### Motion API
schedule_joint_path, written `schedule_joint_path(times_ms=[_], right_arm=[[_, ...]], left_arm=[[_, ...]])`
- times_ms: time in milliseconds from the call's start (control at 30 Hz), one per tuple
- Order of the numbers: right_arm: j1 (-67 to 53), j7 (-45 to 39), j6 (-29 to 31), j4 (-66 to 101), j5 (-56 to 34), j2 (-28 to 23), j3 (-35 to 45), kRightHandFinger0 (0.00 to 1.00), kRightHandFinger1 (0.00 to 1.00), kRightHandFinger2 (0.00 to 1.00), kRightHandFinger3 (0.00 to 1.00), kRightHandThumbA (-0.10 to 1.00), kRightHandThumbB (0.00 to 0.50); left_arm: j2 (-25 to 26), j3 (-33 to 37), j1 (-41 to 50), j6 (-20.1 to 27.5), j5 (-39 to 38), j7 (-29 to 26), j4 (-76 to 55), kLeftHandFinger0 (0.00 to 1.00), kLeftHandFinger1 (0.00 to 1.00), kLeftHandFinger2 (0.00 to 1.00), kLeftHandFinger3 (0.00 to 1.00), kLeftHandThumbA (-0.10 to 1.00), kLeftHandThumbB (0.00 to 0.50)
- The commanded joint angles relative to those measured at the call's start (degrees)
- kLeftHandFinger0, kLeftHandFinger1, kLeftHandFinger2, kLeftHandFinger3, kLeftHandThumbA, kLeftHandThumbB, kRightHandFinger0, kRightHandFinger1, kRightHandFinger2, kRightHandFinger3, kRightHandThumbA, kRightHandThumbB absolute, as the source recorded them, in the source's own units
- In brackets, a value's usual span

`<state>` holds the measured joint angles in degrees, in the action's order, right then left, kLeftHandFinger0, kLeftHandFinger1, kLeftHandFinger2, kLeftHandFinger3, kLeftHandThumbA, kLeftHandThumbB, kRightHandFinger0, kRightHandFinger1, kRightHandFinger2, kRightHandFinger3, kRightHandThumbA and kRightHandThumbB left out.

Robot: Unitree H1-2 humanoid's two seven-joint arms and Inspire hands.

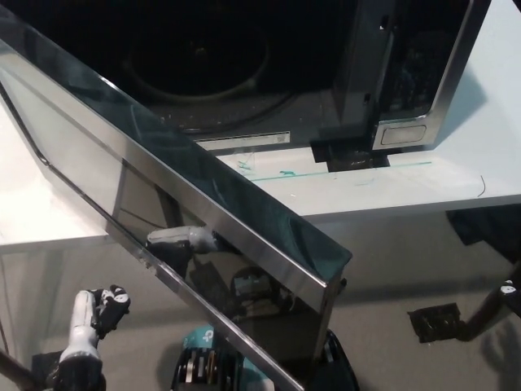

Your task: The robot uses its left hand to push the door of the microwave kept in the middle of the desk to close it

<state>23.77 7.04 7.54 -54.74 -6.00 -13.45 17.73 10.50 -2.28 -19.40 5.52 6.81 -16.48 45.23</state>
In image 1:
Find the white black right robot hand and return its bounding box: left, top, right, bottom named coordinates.
left=498, top=279, right=521, bottom=301

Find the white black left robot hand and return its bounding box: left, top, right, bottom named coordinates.
left=59, top=283, right=132, bottom=364

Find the mirrored glass microwave door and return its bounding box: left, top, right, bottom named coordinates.
left=0, top=6, right=354, bottom=391

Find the black desk tape patch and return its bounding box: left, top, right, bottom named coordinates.
left=310, top=139, right=392, bottom=173

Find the glass microwave turntable plate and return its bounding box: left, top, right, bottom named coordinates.
left=124, top=30, right=296, bottom=125

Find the black floor tape patch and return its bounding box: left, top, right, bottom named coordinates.
left=407, top=302, right=464, bottom=346
left=31, top=352, right=63, bottom=372

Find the thin teal tape line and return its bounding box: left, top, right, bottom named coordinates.
left=238, top=160, right=433, bottom=181

